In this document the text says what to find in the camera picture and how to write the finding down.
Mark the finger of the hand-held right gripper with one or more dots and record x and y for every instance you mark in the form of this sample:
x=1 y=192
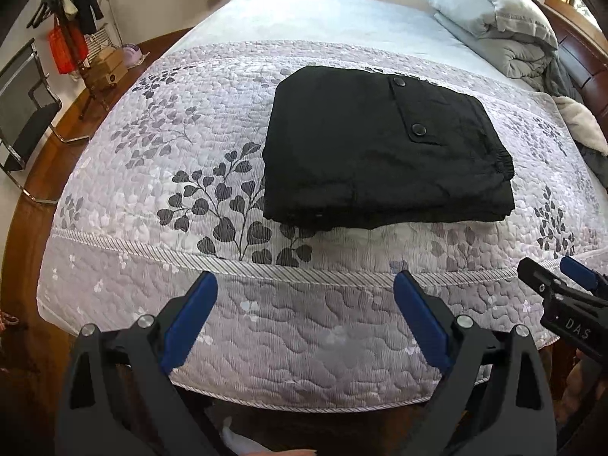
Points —
x=577 y=270
x=536 y=278

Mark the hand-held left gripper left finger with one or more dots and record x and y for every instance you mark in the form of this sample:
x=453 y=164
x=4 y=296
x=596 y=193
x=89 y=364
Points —
x=187 y=323

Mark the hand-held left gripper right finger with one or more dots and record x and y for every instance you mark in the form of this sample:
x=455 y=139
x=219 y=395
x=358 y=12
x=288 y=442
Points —
x=420 y=318

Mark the black pants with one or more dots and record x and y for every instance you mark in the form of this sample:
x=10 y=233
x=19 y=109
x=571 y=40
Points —
x=370 y=152

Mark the person's right hand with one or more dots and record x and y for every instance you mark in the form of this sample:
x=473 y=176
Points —
x=575 y=387

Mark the white soft cloth item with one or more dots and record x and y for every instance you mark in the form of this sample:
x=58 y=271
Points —
x=251 y=441

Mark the white fleece blanket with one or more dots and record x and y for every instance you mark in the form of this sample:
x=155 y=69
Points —
x=582 y=123

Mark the dark grey cloth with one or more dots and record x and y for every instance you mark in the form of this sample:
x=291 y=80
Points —
x=563 y=78

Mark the floral quilted bedspread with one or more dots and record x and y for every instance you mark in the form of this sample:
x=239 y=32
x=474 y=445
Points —
x=190 y=128

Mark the wooden bed headboard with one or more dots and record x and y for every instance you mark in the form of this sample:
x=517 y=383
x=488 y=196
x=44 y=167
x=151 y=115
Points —
x=584 y=47

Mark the cardboard box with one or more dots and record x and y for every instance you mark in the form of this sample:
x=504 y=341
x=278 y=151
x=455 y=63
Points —
x=105 y=57
x=111 y=76

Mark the grey folded duvet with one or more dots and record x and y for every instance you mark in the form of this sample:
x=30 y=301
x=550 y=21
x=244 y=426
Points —
x=489 y=9

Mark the purple round item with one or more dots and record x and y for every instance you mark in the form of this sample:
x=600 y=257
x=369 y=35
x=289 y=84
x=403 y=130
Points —
x=133 y=54

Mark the red bag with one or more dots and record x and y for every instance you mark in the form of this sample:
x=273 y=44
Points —
x=66 y=47

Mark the light blue bed sheet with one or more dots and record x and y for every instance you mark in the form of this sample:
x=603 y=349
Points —
x=332 y=23

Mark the black metal frame chair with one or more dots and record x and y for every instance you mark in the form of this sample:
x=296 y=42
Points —
x=23 y=123

